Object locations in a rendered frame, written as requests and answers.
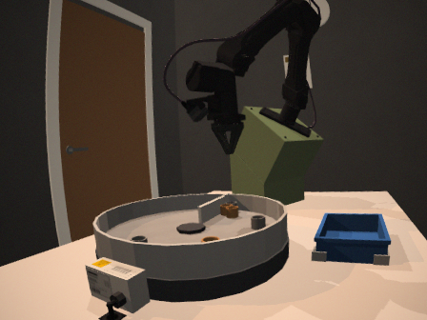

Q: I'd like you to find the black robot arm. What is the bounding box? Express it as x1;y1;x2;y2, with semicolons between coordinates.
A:
186;0;320;137

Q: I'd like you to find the bronze bushing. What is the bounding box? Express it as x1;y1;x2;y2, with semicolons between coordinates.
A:
201;236;220;243
220;204;232;216
226;206;238;218

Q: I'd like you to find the blue open box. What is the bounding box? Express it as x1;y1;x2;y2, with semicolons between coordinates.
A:
314;213;391;264

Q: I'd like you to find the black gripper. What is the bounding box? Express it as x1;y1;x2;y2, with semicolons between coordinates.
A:
207;92;246;154

